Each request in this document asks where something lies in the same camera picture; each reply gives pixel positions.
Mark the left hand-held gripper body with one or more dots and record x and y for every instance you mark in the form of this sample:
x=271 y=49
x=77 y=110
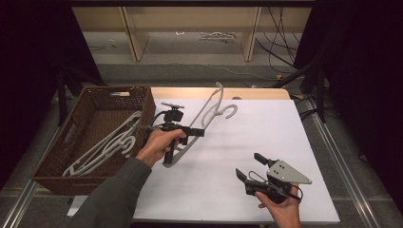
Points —
x=173 y=116

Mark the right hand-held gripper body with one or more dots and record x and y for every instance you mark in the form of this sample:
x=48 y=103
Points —
x=282 y=174

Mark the grey plastic clothes hanger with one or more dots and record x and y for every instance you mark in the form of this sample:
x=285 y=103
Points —
x=126 y=139
x=218 y=98
x=104 y=155

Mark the brown wicker basket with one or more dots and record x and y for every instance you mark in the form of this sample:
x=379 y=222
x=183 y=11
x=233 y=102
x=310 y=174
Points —
x=95 y=120

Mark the person's left hand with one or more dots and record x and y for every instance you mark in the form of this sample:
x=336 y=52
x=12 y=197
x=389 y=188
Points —
x=158 y=142

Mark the person's right hand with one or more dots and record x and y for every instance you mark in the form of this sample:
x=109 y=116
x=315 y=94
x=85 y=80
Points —
x=285 y=215

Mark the white table cover sheet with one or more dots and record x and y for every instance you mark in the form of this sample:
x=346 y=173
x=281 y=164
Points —
x=269 y=133

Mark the small white floor scrap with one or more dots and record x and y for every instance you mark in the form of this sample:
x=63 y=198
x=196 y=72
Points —
x=180 y=33

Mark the small yellow connector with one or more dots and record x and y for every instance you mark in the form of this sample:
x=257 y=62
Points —
x=278 y=76

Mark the black metal stand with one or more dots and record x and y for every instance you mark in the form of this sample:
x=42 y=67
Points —
x=320 y=95
x=61 y=98

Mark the beige wooden shelf unit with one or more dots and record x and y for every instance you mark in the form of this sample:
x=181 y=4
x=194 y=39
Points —
x=136 y=34

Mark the white plastic clutter on floor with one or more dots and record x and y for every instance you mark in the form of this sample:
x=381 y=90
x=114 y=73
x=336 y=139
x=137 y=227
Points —
x=218 y=35

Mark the dark curtain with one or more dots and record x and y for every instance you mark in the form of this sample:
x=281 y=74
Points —
x=367 y=79
x=28 y=63

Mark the aluminium rail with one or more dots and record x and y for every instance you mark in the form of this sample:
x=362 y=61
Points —
x=19 y=202
x=345 y=171

